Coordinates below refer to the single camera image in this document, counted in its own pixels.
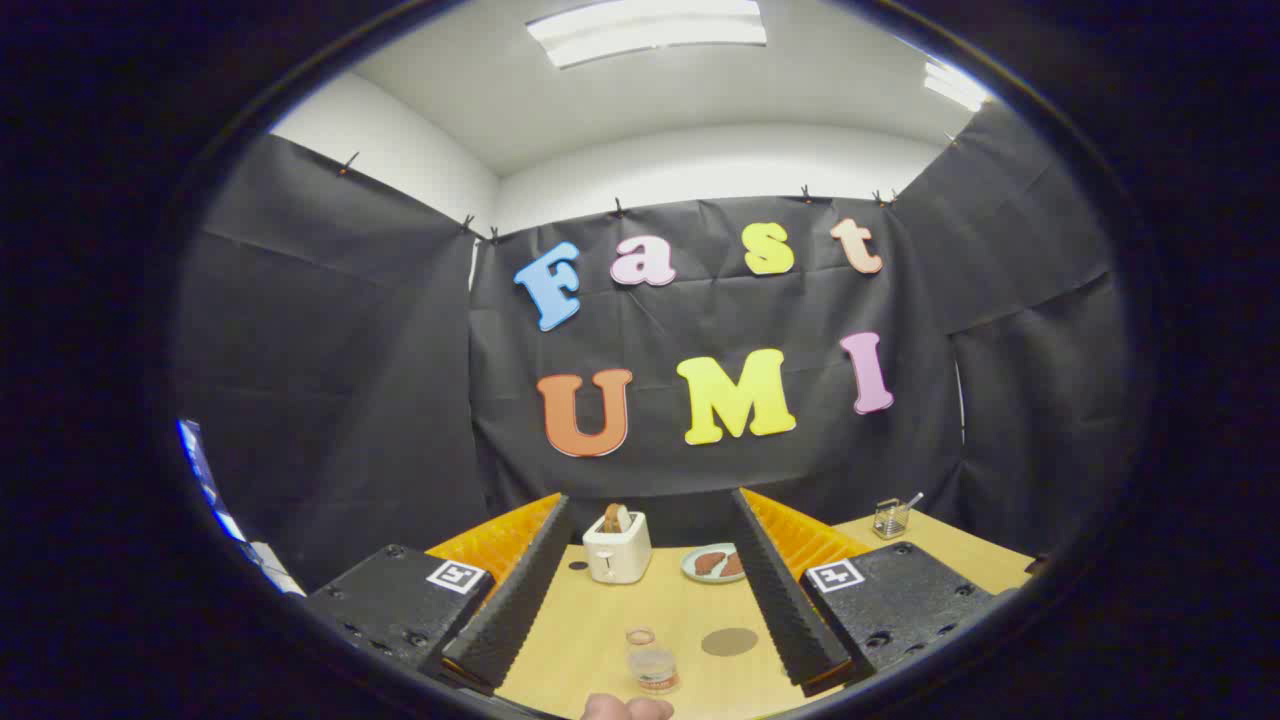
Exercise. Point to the round brown coaster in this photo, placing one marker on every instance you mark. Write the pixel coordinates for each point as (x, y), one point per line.
(729, 641)

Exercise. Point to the toast bread slice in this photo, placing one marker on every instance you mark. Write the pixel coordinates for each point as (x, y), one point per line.
(614, 518)

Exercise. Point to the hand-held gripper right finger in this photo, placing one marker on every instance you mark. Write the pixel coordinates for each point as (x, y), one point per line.
(785, 600)

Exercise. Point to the clear plastic juice bottle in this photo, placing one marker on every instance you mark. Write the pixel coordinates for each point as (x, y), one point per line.
(653, 662)

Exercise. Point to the wooden table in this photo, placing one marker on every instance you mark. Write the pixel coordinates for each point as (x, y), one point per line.
(600, 620)

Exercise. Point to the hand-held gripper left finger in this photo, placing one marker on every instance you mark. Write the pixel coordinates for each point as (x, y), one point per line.
(520, 600)

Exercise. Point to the brown meat slice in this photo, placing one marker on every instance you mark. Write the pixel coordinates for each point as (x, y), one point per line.
(709, 563)
(733, 566)

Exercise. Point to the large ceiling light panel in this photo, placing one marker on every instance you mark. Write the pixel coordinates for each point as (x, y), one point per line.
(650, 30)

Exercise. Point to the pale green plate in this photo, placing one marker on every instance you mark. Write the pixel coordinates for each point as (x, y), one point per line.
(690, 568)

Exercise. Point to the small ceiling light panel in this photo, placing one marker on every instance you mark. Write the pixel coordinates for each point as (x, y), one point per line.
(955, 85)

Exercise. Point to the white toaster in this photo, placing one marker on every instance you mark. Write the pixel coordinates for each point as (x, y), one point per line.
(618, 555)

